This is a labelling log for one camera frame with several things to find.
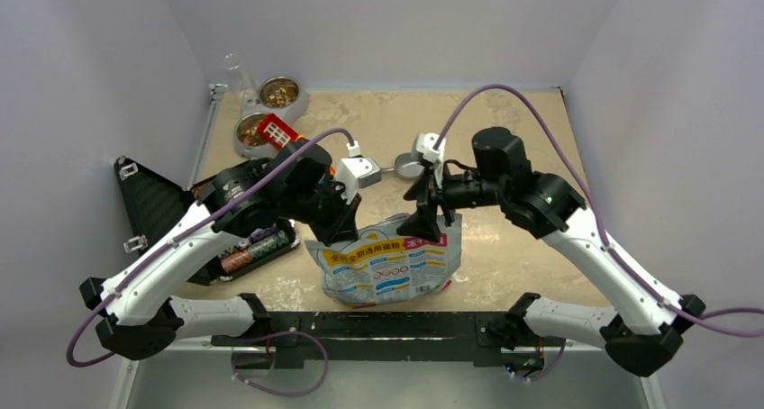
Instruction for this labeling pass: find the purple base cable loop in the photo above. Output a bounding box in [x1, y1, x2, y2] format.
[230, 331, 330, 398]

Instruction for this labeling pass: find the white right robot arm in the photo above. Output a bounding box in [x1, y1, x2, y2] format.
[397, 127, 705, 377]

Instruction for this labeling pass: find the grey double pet bowl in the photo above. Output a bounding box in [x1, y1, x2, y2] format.
[233, 77, 309, 159]

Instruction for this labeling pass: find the clear water bottle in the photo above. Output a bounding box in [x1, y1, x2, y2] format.
[223, 53, 258, 107]

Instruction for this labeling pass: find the aluminium frame rail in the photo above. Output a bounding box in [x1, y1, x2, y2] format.
[123, 310, 216, 354]

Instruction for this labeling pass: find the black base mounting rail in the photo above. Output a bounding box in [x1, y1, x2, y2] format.
[211, 311, 563, 369]

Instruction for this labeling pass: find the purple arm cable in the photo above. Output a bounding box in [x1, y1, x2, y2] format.
[65, 127, 358, 368]
[433, 84, 764, 339]

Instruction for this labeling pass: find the colourful pet food bag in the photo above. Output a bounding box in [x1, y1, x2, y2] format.
[305, 214, 462, 308]

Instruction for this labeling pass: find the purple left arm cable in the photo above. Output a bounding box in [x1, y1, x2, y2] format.
[65, 127, 358, 368]

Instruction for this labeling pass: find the silver metal scoop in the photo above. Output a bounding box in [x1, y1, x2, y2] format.
[380, 153, 423, 181]

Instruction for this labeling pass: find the black poker chip case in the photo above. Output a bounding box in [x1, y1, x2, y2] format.
[114, 157, 300, 286]

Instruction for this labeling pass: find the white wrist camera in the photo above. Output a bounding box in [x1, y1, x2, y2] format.
[334, 141, 382, 205]
[412, 132, 445, 187]

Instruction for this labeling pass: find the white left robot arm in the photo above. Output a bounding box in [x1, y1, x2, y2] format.
[82, 140, 370, 360]

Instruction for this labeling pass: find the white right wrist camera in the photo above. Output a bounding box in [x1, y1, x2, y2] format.
[412, 132, 445, 187]

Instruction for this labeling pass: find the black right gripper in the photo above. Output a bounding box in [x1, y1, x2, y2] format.
[396, 159, 506, 242]

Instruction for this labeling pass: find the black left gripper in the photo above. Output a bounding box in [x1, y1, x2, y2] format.
[279, 173, 361, 246]

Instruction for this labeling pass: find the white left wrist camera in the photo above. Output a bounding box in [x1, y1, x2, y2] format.
[334, 141, 382, 205]

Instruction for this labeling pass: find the red toy block frame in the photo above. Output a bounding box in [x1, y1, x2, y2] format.
[256, 114, 301, 150]

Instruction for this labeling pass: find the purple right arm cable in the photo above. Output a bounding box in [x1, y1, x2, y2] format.
[433, 84, 764, 339]

